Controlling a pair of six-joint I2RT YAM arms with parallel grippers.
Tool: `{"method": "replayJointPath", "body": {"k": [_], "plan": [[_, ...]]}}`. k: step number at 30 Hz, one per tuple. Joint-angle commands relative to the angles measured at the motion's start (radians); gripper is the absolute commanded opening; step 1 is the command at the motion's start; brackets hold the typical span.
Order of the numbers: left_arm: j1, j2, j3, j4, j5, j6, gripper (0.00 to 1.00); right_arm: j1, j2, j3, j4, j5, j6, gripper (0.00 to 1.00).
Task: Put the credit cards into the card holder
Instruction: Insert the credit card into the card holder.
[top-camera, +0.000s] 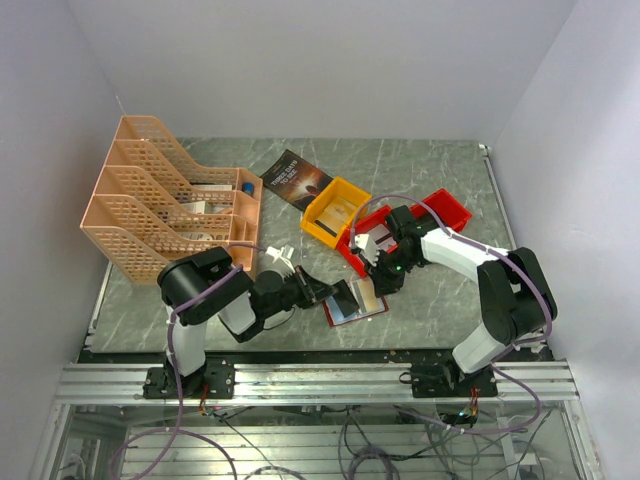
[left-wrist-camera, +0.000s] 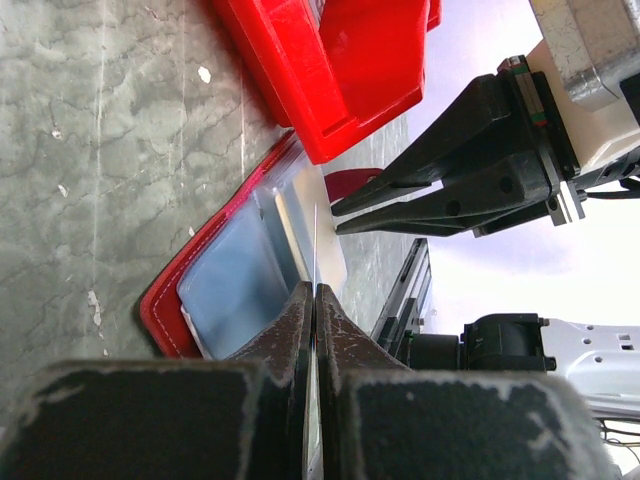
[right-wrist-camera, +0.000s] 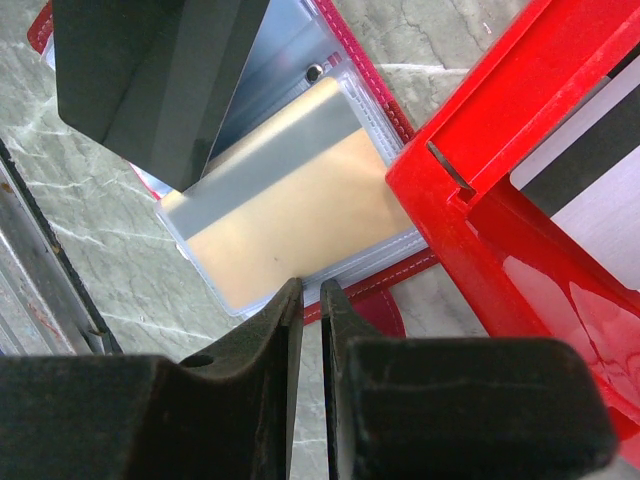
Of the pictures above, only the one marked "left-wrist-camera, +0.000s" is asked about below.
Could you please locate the red leather card holder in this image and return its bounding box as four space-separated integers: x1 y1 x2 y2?
139 133 381 360

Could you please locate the red bin with cards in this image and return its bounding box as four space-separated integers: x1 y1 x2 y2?
212 0 442 164

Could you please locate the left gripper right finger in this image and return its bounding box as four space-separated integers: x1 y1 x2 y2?
315 284 615 479

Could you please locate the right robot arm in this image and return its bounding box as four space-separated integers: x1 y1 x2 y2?
331 56 639 420

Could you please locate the gold card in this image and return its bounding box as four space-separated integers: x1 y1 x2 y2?
274 193 309 281

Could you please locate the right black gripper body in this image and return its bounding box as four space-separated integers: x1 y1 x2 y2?
498 55 584 226

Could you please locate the aluminium mounting rail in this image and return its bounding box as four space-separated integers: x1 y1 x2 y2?
371 238 432 358

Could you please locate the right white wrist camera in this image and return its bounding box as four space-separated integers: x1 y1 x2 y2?
527 0 639 173

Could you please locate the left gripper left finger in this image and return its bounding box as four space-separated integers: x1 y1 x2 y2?
1 282 313 479

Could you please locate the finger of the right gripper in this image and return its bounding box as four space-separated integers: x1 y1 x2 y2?
336 154 552 237
332 72 526 216

